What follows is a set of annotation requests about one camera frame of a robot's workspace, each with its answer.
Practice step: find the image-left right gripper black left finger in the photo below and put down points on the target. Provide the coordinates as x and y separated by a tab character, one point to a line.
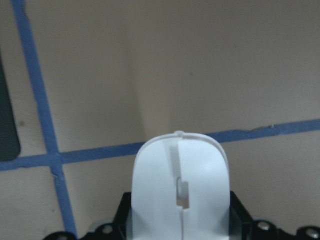
122	225

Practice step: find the white computer mouse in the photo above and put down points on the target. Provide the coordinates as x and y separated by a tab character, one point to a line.
180	189

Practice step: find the black mousepad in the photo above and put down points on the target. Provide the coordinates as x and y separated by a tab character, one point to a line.
10	147

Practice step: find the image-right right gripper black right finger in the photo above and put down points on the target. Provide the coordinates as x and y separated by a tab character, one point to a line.
240	221

